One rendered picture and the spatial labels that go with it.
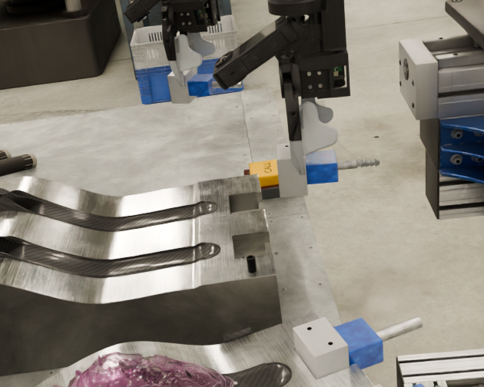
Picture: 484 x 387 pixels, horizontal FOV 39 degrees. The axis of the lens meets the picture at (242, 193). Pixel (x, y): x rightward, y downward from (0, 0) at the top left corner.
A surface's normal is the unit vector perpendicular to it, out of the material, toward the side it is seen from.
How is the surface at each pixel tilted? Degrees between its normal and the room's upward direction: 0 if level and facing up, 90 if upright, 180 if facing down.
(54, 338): 90
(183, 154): 0
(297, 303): 0
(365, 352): 90
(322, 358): 90
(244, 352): 0
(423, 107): 90
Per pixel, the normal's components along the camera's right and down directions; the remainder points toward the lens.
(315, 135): -0.06, 0.29
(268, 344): -0.12, -0.88
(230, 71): -0.03, 0.49
